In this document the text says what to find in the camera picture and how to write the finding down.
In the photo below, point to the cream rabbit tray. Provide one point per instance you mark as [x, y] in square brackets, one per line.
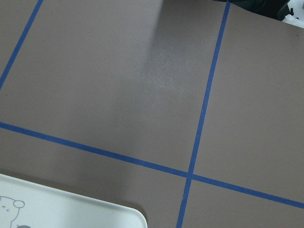
[24, 204]

